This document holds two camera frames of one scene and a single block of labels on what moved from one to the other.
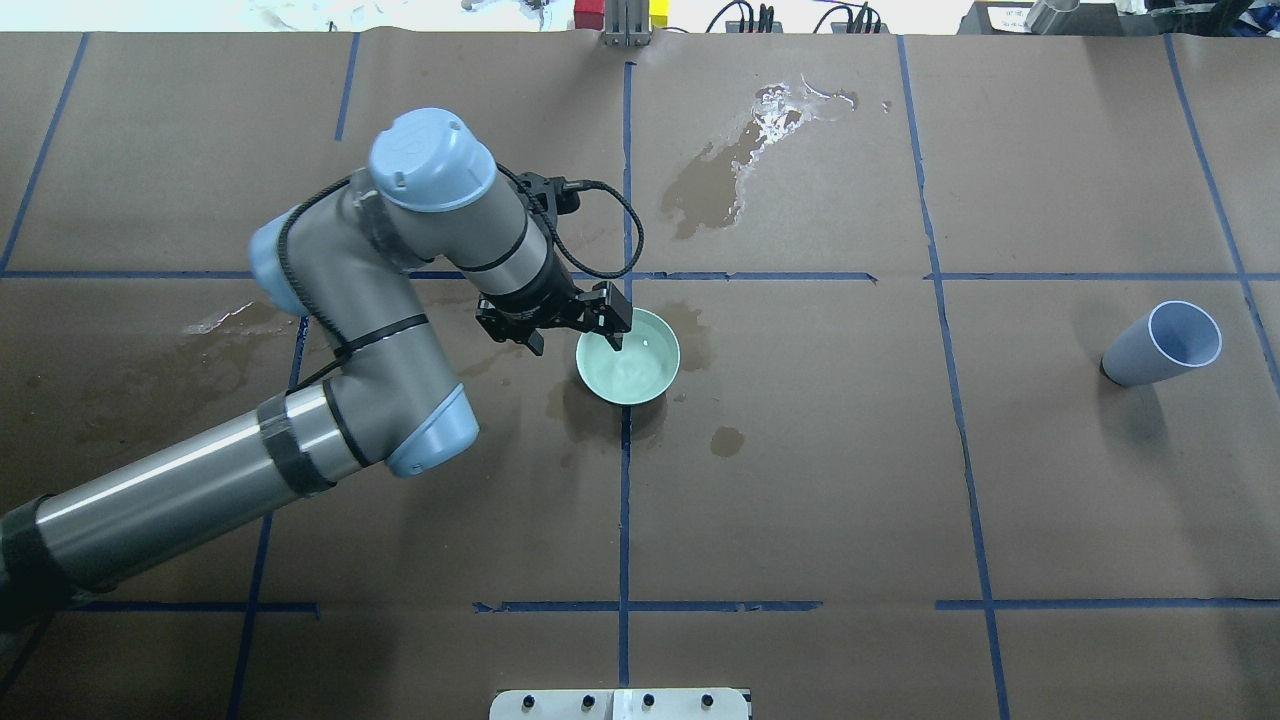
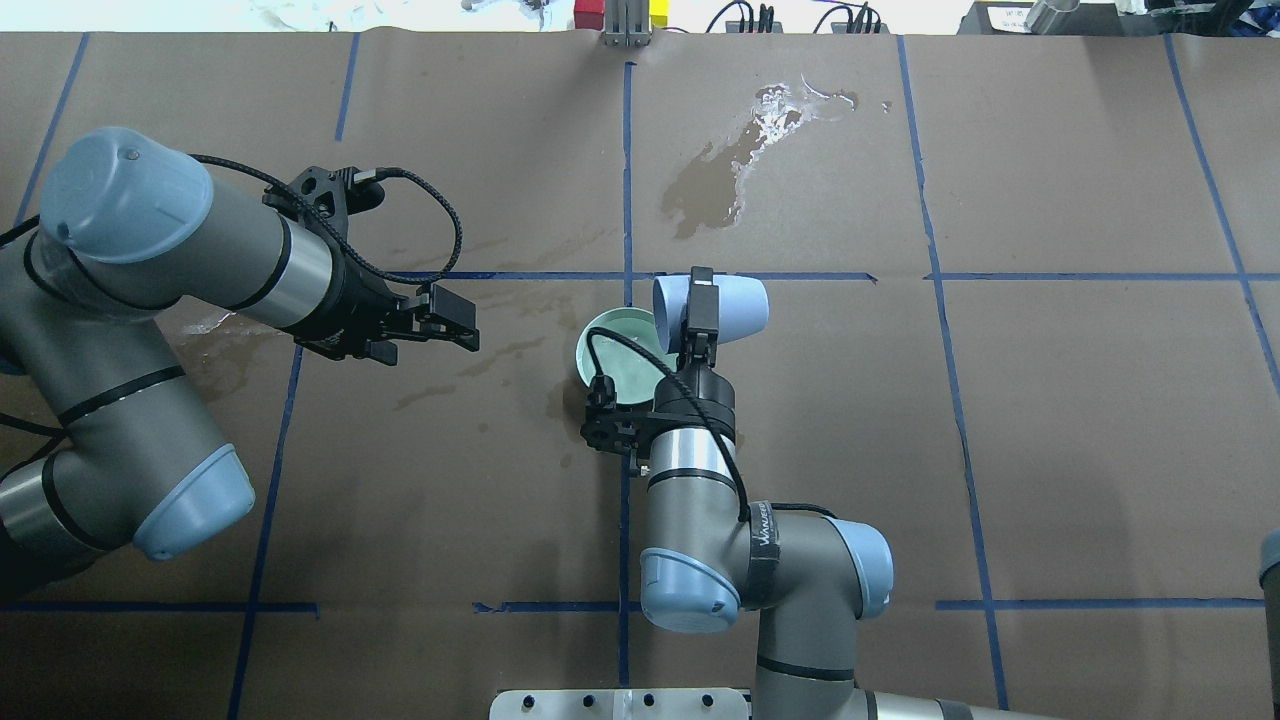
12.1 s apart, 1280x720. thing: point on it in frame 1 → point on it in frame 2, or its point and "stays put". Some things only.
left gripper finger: (610, 313) → (452, 307)
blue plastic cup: (1173, 336) → (743, 308)
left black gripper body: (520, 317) → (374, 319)
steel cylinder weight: (1042, 13) stays put
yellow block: (659, 11) stays put
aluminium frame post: (627, 23) stays put
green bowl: (641, 371) stays put
